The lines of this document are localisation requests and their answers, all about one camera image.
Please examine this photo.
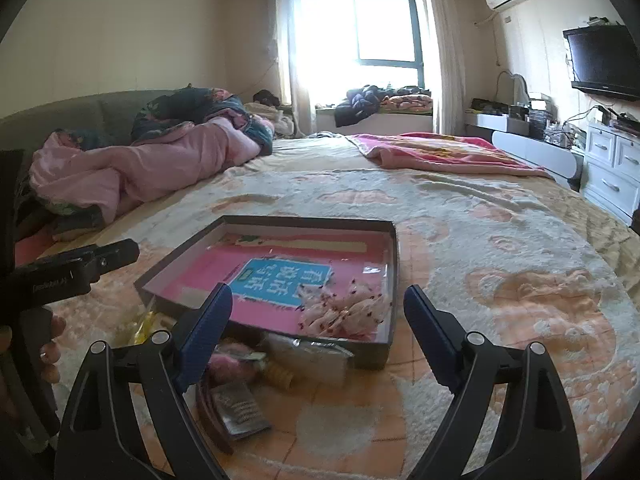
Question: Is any black wall television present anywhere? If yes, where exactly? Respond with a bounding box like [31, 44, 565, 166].
[563, 25, 639, 101]

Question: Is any dark jacket on sill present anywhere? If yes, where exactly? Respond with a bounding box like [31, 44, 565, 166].
[334, 84, 395, 128]

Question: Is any pink quilt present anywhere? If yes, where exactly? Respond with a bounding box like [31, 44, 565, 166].
[29, 116, 262, 223]

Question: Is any pink red blanket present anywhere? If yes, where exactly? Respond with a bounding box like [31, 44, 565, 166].
[347, 132, 549, 178]

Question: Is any window with teal frame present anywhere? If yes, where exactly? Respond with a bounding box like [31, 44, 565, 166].
[298, 0, 425, 107]

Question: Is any yellow hair clip in bag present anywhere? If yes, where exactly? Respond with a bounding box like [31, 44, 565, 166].
[115, 311, 155, 347]

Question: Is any white desk with clutter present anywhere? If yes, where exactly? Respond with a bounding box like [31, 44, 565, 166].
[465, 70, 582, 191]

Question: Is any pink blue book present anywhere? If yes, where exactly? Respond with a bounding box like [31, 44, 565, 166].
[143, 230, 390, 342]

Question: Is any dark red hair claw clip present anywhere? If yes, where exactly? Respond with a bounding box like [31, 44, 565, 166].
[195, 376, 234, 456]

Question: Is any pink dotted hair scrunchie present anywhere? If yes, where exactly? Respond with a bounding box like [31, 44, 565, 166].
[297, 278, 393, 338]

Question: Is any right sheer curtain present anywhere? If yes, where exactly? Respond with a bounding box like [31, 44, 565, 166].
[425, 0, 466, 136]

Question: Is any grey green headboard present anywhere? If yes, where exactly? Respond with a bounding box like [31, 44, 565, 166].
[1, 90, 171, 153]

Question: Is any clear packaged rhinestone hair clip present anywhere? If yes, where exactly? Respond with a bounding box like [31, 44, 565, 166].
[209, 382, 271, 441]

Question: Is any white drawer cabinet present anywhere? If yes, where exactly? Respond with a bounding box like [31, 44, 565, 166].
[580, 122, 640, 226]

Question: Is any beige peach bedspread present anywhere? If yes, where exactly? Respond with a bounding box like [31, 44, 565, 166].
[53, 139, 639, 479]

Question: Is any person's left hand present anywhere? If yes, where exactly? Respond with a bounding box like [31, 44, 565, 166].
[0, 313, 68, 411]

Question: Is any dark floral quilt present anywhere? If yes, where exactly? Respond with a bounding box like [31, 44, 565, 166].
[130, 86, 273, 155]

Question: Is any dark shallow cardboard box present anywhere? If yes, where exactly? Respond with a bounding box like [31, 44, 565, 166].
[134, 214, 398, 370]

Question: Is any yellow spiral hair tie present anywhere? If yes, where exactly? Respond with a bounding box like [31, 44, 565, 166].
[261, 363, 298, 392]

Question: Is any clear plastic packet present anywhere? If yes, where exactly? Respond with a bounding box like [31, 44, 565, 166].
[262, 334, 354, 388]

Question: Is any left sheer curtain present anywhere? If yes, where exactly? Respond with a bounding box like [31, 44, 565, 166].
[274, 0, 316, 134]

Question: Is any sheer curtain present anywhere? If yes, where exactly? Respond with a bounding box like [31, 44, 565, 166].
[274, 0, 316, 134]
[425, 0, 466, 136]

